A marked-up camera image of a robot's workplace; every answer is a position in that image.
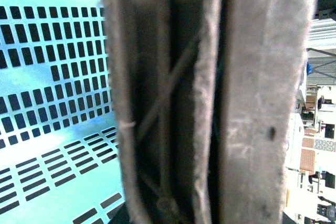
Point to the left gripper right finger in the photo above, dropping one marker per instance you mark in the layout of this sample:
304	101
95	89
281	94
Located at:
263	51

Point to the light blue plastic basket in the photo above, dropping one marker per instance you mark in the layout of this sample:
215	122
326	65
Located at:
59	153

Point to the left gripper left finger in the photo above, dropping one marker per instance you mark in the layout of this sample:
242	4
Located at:
163	59

